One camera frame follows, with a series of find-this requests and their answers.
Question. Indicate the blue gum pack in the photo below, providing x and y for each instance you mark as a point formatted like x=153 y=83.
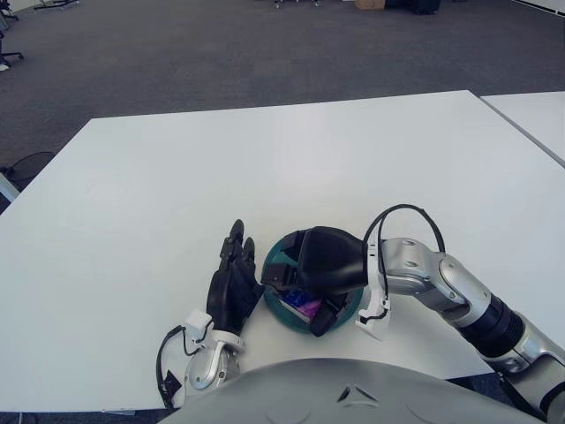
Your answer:
x=300 y=305

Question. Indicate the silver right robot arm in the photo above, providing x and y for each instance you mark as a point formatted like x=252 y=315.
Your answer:
x=441 y=282

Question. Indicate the brown cardboard box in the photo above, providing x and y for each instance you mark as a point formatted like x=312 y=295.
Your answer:
x=370 y=3

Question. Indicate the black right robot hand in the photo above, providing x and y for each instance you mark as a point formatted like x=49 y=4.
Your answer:
x=331 y=265

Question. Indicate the seated person leg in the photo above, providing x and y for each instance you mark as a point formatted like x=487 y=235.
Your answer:
x=2 y=53

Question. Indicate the row of chair castors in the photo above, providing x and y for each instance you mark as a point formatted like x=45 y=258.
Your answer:
x=296 y=2

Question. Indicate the black cabinet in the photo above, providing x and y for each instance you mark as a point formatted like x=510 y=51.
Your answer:
x=426 y=5

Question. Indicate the black office chair base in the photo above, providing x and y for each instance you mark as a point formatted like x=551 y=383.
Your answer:
x=12 y=55

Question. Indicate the green round plate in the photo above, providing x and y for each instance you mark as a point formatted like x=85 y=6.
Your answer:
x=282 y=315

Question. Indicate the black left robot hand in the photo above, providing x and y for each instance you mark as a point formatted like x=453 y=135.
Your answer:
x=229 y=296

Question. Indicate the black equipment stand base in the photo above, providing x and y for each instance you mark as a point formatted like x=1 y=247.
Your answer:
x=55 y=3

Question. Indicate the white table leg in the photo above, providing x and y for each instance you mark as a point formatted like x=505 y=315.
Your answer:
x=8 y=187

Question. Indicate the grey robot torso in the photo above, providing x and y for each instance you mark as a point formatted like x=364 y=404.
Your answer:
x=348 y=397

